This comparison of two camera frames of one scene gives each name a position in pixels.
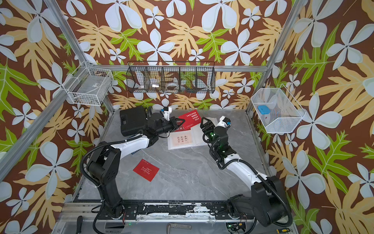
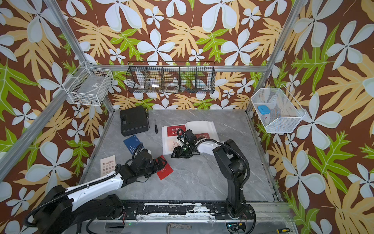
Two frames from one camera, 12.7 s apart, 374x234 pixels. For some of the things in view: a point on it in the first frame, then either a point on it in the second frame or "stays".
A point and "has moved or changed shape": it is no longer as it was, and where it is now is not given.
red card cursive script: (146, 169) has moved or changed shape
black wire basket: (170, 77) stays
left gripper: (174, 126) -> (154, 162)
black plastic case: (132, 120) stays
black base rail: (178, 211) stays
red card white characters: (180, 129) stays
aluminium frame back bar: (216, 68) stays
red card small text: (192, 119) -> (205, 135)
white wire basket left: (90, 86) stays
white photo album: (189, 138) has moved or changed shape
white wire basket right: (278, 110) stays
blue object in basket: (264, 109) stays
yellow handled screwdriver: (283, 230) stays
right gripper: (207, 126) -> (178, 153)
